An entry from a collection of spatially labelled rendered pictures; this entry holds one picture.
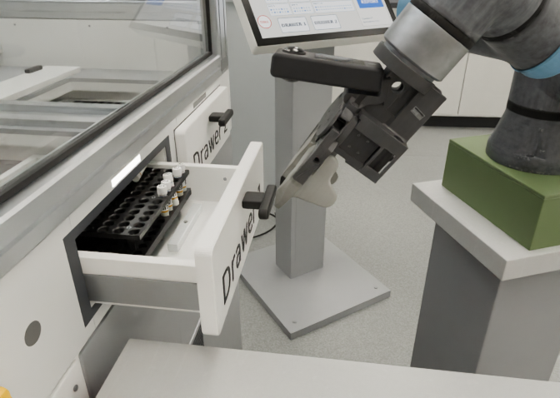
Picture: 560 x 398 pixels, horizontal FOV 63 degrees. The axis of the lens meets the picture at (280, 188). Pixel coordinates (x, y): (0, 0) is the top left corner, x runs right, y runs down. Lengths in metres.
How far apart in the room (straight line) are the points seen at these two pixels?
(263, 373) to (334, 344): 1.11
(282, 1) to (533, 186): 0.88
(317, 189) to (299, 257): 1.30
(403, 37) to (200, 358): 0.41
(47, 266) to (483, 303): 0.72
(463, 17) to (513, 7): 0.05
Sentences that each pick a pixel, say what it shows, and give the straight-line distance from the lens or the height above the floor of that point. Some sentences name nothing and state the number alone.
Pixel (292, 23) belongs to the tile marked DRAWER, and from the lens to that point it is 1.37.
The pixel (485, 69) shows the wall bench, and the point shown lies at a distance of 3.69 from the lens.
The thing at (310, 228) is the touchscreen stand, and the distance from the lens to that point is 1.75.
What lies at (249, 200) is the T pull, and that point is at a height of 0.91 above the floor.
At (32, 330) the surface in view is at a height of 0.88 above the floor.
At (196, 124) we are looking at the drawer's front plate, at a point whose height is 0.92.
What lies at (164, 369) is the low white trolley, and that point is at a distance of 0.56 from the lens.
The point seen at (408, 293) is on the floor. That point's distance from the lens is 1.90.
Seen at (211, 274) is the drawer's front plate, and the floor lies 0.90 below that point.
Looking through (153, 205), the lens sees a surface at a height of 0.90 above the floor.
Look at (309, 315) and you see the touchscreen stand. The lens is 1.69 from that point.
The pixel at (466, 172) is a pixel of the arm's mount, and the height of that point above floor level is 0.82.
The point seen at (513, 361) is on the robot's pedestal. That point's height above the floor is 0.47.
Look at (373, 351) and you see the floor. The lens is 1.65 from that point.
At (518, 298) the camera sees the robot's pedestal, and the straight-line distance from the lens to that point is 0.93.
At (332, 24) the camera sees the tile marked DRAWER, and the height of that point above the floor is 1.00.
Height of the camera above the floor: 1.17
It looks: 27 degrees down
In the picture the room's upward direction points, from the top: straight up
